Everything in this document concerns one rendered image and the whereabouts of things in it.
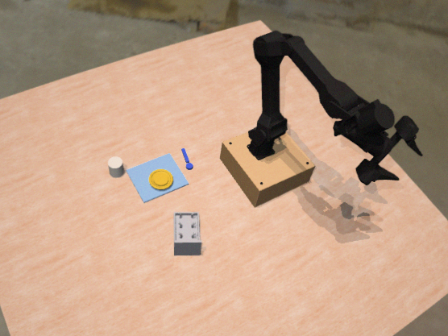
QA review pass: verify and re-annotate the grey cylinder with white top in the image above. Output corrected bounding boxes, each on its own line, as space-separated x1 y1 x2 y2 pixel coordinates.
108 156 124 178

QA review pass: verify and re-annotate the light blue mat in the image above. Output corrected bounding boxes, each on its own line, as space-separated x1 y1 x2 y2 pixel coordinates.
126 153 189 203

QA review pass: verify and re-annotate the grey dish rack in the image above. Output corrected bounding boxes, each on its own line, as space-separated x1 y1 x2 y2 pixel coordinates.
173 212 201 255

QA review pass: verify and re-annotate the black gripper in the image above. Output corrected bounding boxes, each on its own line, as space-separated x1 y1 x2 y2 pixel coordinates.
356 116 423 185

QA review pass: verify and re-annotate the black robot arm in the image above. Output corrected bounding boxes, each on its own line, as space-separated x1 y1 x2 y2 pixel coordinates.
247 31 394 160

